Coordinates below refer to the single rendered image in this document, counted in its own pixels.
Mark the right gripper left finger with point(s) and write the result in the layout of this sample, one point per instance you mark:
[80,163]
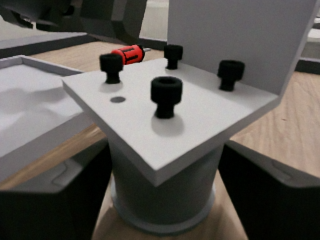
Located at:
[62,203]

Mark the grey cylinder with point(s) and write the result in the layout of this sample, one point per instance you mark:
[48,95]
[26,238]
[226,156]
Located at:
[176,206]

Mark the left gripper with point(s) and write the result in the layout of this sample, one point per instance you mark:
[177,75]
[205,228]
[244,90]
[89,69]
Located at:
[115,21]

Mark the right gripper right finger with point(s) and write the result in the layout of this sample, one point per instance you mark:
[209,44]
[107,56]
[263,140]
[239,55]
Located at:
[273,201]

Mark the red screwdriver handle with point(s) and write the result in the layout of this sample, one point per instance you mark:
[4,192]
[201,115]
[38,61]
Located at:
[132,54]

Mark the white bracket with holes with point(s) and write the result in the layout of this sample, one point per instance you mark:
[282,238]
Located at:
[268,36]

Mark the black screw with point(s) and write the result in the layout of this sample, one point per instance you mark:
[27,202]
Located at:
[166,92]
[230,71]
[111,64]
[173,53]

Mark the white shallow tray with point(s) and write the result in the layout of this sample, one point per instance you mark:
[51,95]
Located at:
[32,100]

